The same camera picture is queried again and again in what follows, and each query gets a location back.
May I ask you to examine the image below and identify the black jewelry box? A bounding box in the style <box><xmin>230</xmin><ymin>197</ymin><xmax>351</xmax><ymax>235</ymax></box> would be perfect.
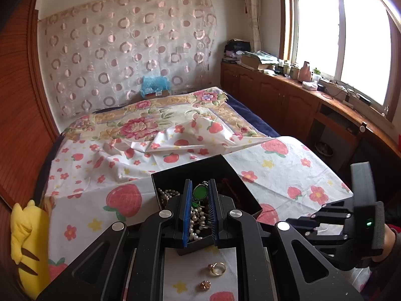
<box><xmin>151</xmin><ymin>155</ymin><xmax>262</xmax><ymax>256</ymax></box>

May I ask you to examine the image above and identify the green stone bracelet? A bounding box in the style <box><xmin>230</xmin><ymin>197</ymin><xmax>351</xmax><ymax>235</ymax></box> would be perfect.
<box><xmin>191</xmin><ymin>181</ymin><xmax>210</xmax><ymax>207</ymax></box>

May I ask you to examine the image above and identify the person's right hand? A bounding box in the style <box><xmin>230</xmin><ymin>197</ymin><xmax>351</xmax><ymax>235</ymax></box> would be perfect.
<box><xmin>372</xmin><ymin>224</ymin><xmax>396</xmax><ymax>262</ymax></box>

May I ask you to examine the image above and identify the rose gold flower brooch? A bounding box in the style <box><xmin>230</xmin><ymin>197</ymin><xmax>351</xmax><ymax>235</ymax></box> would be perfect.
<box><xmin>199</xmin><ymin>280</ymin><xmax>211</xmax><ymax>291</ymax></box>

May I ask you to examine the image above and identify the strawberry print bed sheet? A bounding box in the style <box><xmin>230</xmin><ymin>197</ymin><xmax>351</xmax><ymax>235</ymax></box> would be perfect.
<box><xmin>43</xmin><ymin>115</ymin><xmax>354</xmax><ymax>301</ymax></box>

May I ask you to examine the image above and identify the yellow plush toy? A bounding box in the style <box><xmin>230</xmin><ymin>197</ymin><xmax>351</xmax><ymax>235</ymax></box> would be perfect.
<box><xmin>10</xmin><ymin>200</ymin><xmax>50</xmax><ymax>300</ymax></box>

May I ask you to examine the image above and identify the wooden cabinet counter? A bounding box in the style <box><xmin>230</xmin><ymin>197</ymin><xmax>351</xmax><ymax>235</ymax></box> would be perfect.
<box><xmin>220</xmin><ymin>62</ymin><xmax>400</xmax><ymax>172</ymax></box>

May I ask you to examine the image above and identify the floral quilt blanket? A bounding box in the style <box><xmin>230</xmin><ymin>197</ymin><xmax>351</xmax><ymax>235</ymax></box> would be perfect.
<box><xmin>62</xmin><ymin>87</ymin><xmax>279</xmax><ymax>142</ymax></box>

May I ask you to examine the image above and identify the wooden wardrobe panel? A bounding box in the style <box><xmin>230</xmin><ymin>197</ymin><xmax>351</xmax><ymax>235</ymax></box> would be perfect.
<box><xmin>0</xmin><ymin>0</ymin><xmax>61</xmax><ymax>207</ymax></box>

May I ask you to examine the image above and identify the pink bottle on counter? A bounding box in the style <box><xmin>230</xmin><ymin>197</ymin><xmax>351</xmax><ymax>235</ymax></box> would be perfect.
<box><xmin>298</xmin><ymin>61</ymin><xmax>312</xmax><ymax>82</ymax></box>

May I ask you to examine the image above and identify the blue lace tissue box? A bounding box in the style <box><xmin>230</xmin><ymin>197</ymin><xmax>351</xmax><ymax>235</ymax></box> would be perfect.
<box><xmin>140</xmin><ymin>76</ymin><xmax>171</xmax><ymax>98</ymax></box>

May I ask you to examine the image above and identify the stack of books and papers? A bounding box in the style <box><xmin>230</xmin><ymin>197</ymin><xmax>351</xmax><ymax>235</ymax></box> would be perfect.
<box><xmin>240</xmin><ymin>50</ymin><xmax>279</xmax><ymax>71</ymax></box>

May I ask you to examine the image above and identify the pink circle lace curtain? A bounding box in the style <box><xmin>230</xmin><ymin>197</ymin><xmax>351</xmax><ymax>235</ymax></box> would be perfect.
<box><xmin>39</xmin><ymin>0</ymin><xmax>217</xmax><ymax>118</ymax></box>

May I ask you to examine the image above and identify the dark clothes pile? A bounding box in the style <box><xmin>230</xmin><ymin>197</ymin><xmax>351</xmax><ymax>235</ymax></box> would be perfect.
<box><xmin>222</xmin><ymin>39</ymin><xmax>251</xmax><ymax>63</ymax></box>

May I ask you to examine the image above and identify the cream side curtain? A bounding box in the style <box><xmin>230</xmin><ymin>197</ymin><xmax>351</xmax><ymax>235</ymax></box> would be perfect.
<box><xmin>245</xmin><ymin>0</ymin><xmax>262</xmax><ymax>52</ymax></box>

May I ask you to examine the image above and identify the gold pearl ring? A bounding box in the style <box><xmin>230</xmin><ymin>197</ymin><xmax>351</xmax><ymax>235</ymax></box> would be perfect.
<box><xmin>207</xmin><ymin>261</ymin><xmax>227</xmax><ymax>277</ymax></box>

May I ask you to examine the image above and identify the white pearl necklace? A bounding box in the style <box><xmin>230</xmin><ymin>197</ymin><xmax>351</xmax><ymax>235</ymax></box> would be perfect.
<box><xmin>157</xmin><ymin>187</ymin><xmax>210</xmax><ymax>242</ymax></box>

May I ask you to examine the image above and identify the window with wooden frame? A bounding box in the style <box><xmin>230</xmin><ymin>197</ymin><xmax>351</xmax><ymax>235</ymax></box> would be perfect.
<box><xmin>282</xmin><ymin>0</ymin><xmax>400</xmax><ymax>121</ymax></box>

